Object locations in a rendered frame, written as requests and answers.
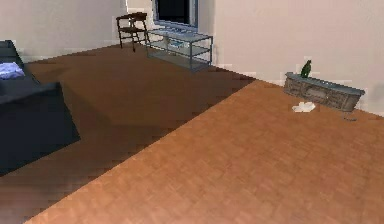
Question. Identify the grey glass shelf table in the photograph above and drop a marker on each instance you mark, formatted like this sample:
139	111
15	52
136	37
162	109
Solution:
181	46

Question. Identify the dark brown wooden chair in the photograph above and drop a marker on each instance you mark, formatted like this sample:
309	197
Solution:
132	29

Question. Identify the white cloth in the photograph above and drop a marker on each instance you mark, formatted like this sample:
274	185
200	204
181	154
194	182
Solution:
304	107

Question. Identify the green bottle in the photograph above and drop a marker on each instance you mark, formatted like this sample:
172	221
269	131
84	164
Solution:
306	69

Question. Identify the grey low sideboard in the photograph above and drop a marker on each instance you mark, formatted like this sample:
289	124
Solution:
321	93

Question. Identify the dark blue sofa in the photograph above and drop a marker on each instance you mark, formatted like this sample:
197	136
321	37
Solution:
30	126

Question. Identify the pale blue cushion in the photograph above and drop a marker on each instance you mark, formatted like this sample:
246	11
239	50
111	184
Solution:
10	70

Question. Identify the dark window with blue frame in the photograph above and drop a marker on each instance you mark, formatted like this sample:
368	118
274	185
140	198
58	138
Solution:
173	10

